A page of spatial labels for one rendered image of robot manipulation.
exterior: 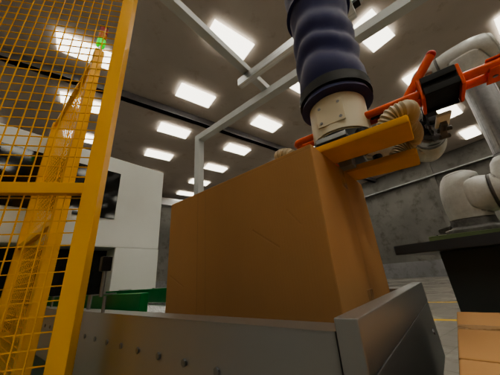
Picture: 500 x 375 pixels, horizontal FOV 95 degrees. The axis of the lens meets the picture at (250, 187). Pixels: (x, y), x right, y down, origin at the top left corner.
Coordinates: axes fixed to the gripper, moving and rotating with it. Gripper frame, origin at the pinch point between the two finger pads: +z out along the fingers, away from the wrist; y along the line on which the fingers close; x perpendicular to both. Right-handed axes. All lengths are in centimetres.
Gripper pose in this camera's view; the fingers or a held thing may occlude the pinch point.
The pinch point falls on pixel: (434, 94)
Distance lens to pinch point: 82.2
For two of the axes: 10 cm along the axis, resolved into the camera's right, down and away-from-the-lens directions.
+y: 0.7, 9.3, -3.7
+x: -8.2, 2.6, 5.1
